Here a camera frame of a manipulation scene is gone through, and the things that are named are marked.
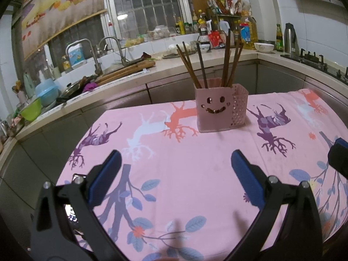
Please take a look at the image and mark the barred window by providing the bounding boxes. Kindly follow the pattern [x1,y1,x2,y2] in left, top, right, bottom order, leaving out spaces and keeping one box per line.
[105,0,192,42]

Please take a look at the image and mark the blue and white detergent jug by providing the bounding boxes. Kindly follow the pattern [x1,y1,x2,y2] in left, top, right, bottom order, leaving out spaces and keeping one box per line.
[66,43,87,68]

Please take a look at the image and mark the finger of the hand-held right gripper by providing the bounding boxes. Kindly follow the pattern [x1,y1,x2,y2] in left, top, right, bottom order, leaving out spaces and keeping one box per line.
[327,138,348,178]

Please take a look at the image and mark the blue plastic basin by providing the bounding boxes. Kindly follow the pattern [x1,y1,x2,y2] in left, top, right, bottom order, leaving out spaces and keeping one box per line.
[35,79,59,106]

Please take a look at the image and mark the green plastic basin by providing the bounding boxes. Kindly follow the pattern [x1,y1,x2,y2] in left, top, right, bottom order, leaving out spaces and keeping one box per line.
[20,97,42,121]

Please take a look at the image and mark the yellow cooking oil bottle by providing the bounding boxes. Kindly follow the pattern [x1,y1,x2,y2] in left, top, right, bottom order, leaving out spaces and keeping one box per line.
[239,11,258,50]

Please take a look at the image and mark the white bowl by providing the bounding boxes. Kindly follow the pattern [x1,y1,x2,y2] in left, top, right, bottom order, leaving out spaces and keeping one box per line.
[254,41,275,53]

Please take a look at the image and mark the bundle of wooden chopsticks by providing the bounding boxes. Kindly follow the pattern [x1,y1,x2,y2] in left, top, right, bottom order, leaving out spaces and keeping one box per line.
[176,28,244,89]

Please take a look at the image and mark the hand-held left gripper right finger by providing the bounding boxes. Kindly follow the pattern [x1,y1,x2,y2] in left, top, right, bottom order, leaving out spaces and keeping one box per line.
[228,149,325,261]

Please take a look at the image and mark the green sauce bottle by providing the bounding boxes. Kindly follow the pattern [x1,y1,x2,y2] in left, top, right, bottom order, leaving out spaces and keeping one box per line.
[275,23,284,52]

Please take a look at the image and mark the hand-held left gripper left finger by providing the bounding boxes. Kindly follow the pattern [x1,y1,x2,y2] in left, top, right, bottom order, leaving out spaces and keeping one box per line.
[30,149,128,261]

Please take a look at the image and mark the steel faucet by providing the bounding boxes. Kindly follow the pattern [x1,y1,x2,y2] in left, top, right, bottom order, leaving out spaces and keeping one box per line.
[98,36,127,66]
[65,38,102,75]

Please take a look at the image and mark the pink utensil holder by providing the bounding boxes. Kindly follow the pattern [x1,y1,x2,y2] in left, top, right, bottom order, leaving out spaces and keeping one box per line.
[194,78,249,133]

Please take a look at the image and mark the black pan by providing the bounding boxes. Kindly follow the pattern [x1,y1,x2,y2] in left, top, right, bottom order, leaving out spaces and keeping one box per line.
[56,80,90,104]

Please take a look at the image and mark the red packet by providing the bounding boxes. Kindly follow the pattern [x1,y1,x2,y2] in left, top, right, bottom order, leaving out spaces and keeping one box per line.
[209,31,227,48]

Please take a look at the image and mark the white plastic jug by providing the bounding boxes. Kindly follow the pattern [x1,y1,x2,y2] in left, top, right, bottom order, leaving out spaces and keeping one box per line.
[218,18,229,37]

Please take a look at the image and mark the printed pink tablecloth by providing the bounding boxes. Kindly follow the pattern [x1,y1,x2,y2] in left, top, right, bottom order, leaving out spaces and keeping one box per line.
[56,88,348,261]

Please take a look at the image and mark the dark sauce bottle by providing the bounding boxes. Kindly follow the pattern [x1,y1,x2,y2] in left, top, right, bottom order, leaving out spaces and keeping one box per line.
[198,9,208,45]

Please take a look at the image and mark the smartphone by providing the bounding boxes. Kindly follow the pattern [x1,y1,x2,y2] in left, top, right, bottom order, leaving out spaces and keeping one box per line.
[64,172,91,237]

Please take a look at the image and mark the gas stove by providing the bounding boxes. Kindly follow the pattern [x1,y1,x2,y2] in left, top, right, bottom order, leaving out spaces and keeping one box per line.
[280,47,348,85]

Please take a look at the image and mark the wooden cutting board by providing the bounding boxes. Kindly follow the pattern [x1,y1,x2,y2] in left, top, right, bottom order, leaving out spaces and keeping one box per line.
[95,60,156,83]

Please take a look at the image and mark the steel kettle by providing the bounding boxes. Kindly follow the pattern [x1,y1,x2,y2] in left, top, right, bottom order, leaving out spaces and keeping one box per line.
[284,22,299,55]

